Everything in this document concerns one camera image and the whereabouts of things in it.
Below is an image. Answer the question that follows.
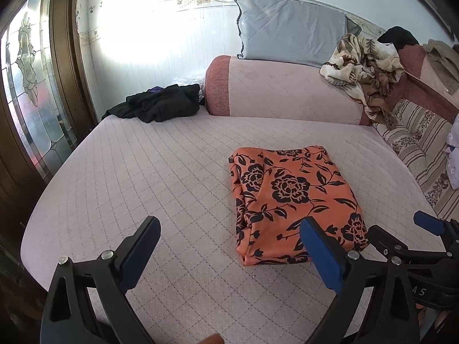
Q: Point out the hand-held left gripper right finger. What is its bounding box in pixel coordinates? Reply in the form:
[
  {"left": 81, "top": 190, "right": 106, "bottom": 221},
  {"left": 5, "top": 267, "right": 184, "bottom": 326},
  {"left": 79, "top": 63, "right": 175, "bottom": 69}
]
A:
[{"left": 299, "top": 217, "right": 420, "bottom": 344}]

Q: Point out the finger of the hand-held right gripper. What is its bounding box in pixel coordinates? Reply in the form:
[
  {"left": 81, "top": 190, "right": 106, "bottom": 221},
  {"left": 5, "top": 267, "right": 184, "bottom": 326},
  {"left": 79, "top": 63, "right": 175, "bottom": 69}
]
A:
[
  {"left": 413, "top": 211, "right": 459, "bottom": 257},
  {"left": 367, "top": 224, "right": 450, "bottom": 269}
]

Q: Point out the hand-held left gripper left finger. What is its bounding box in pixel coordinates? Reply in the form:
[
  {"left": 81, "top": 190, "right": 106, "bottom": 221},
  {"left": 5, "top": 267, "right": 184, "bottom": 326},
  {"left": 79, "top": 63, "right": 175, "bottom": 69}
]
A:
[{"left": 40, "top": 216, "right": 161, "bottom": 344}]

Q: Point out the orange floral blouse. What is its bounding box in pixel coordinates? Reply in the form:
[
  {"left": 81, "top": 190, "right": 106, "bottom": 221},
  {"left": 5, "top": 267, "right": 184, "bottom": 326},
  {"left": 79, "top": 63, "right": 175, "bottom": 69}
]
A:
[{"left": 229, "top": 146, "right": 370, "bottom": 266}]

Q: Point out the white cloth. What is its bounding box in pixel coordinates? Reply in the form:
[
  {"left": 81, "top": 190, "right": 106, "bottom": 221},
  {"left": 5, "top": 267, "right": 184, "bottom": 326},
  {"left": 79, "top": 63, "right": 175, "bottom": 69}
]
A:
[{"left": 445, "top": 113, "right": 459, "bottom": 190}]

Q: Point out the pink quilted bed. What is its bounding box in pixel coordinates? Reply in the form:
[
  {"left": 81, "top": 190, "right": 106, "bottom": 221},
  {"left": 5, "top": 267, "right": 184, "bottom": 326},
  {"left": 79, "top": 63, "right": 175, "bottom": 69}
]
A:
[{"left": 20, "top": 115, "right": 447, "bottom": 344}]

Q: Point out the striped floral cushion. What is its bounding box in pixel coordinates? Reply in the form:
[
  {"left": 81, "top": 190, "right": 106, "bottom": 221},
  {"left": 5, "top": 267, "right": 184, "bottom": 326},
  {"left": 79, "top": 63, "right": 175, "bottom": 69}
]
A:
[{"left": 373, "top": 98, "right": 459, "bottom": 223}]

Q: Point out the black garment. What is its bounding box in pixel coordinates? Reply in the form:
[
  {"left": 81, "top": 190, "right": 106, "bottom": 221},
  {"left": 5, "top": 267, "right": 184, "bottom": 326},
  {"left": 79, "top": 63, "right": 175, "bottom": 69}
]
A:
[{"left": 101, "top": 83, "right": 201, "bottom": 122}]

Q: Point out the red pink sofa backrest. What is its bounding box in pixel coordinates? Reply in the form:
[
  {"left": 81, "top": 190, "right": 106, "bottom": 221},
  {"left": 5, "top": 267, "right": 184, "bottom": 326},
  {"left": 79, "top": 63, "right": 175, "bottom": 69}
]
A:
[{"left": 394, "top": 45, "right": 459, "bottom": 122}]

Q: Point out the beige coat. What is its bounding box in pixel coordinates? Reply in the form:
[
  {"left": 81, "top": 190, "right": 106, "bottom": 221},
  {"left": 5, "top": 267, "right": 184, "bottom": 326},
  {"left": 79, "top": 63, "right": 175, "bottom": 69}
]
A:
[{"left": 422, "top": 39, "right": 459, "bottom": 94}]

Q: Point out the beige floral cloth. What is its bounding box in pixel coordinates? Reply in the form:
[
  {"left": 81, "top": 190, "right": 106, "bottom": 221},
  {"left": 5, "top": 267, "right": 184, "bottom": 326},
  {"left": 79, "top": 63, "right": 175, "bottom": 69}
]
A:
[{"left": 320, "top": 33, "right": 405, "bottom": 130}]

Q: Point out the pink quilted bolster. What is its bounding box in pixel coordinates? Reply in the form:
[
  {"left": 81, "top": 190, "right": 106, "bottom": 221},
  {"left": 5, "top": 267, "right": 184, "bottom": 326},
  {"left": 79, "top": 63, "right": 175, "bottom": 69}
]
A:
[{"left": 204, "top": 55, "right": 374, "bottom": 126}]

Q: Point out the clear plastic bag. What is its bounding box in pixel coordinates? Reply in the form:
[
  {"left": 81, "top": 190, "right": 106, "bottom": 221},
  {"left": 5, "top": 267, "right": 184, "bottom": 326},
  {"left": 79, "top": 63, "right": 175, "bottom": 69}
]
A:
[{"left": 174, "top": 73, "right": 209, "bottom": 104}]

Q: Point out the black cloth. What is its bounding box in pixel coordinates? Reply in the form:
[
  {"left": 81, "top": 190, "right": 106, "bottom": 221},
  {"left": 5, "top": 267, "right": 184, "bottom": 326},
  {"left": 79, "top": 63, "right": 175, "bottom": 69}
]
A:
[{"left": 377, "top": 26, "right": 419, "bottom": 49}]

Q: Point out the stained glass wooden door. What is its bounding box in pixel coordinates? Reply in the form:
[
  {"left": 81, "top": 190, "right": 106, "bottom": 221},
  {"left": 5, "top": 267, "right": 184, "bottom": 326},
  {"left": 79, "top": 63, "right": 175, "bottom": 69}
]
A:
[{"left": 0, "top": 0, "right": 97, "bottom": 205}]

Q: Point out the grey pillow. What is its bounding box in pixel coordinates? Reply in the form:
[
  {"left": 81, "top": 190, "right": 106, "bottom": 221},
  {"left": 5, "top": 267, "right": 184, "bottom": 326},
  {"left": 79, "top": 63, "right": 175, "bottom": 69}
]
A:
[{"left": 235, "top": 0, "right": 362, "bottom": 68}]

